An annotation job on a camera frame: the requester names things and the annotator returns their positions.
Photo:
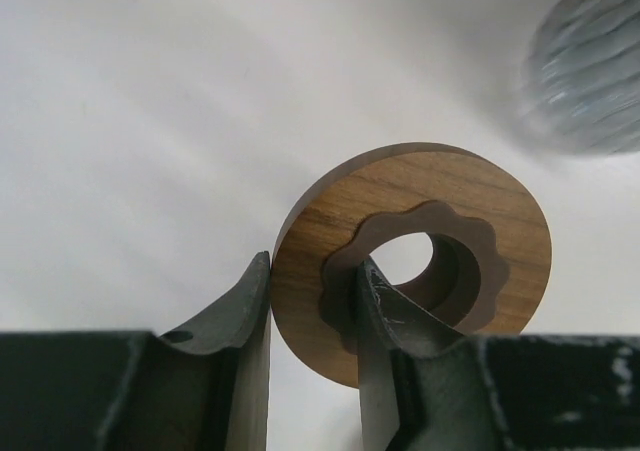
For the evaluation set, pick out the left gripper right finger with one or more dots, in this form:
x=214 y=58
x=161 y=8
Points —
x=425 y=386

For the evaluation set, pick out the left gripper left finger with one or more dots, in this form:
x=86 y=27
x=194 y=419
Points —
x=202 y=386

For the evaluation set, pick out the clear ribbed glass server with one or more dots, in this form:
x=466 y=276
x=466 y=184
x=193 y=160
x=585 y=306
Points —
x=582 y=78

